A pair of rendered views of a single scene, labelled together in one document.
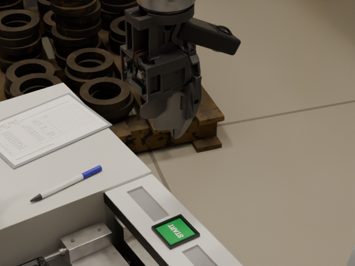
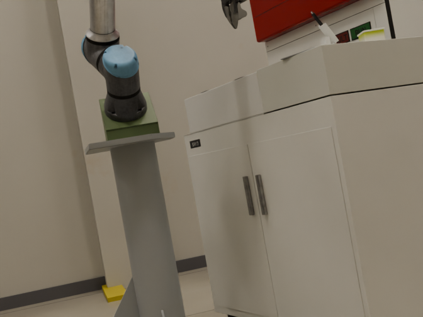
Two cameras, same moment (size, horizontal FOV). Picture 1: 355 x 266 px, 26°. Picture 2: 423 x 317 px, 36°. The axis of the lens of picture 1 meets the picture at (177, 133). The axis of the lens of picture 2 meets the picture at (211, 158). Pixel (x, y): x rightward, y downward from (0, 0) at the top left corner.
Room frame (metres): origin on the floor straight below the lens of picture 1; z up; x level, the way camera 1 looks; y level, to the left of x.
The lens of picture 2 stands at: (3.24, -0.01, 0.69)
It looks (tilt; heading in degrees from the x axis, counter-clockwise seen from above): 0 degrees down; 184
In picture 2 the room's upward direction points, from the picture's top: 10 degrees counter-clockwise
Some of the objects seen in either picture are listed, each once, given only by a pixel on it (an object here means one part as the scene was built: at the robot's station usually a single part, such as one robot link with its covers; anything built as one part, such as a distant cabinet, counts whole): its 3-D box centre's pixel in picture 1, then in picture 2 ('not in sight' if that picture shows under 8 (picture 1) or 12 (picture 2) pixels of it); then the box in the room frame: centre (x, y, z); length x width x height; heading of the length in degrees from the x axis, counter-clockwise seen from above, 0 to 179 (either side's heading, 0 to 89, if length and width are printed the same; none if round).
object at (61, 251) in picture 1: (53, 255); not in sight; (0.91, 0.20, 0.89); 0.05 x 0.01 x 0.01; 123
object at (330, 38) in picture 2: not in sight; (329, 42); (0.92, 0.32, 1.03); 0.06 x 0.04 x 0.13; 123
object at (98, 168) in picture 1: (66, 183); not in sight; (1.01, 0.19, 0.97); 0.14 x 0.01 x 0.01; 130
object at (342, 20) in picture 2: not in sight; (325, 64); (0.37, 0.36, 1.02); 0.81 x 0.03 x 0.40; 33
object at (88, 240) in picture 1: (86, 240); not in sight; (0.95, 0.15, 0.89); 0.08 x 0.03 x 0.03; 123
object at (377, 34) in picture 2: not in sight; (372, 40); (0.99, 0.45, 1.00); 0.07 x 0.07 x 0.07; 7
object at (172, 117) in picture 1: (170, 119); (235, 16); (0.87, 0.01, 1.19); 0.06 x 0.03 x 0.09; 123
